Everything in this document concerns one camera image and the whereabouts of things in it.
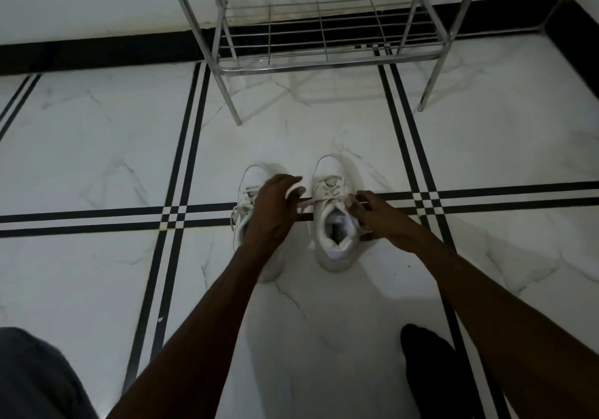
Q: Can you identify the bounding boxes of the person's right hand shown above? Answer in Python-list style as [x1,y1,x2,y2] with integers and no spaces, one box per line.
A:
[346,191,430,252]

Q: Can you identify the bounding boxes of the person's left hand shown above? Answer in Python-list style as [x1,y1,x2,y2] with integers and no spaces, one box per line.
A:
[244,174,305,252]

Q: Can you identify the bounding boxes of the white sneaker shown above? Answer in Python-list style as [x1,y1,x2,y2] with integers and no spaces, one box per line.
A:
[297,154,371,274]
[230,163,288,284]

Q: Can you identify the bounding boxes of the person's right forearm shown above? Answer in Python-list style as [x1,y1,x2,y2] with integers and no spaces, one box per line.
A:
[414,234,599,419]

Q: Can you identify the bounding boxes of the person's left forearm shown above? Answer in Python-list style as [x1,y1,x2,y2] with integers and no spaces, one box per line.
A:
[107,241,280,419]

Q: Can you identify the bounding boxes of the chrome metal shoe rack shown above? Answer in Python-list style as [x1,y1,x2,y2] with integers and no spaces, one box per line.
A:
[161,0,489,127]

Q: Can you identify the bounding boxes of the person's black sock foot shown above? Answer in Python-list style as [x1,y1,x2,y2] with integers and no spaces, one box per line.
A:
[401,324,488,419]

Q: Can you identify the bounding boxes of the person's grey trouser leg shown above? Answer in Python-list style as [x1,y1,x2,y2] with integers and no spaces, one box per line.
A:
[0,327,100,419]

